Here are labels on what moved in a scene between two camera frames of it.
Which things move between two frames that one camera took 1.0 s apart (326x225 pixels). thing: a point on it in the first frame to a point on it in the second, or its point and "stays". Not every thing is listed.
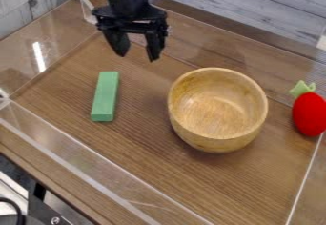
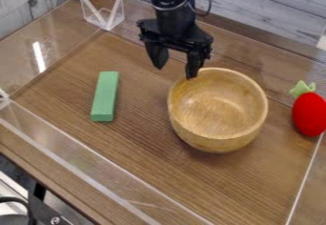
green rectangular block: x=105 y=96 stays
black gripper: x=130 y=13 to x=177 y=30
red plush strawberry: x=309 y=109 stays
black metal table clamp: x=41 y=213 stays
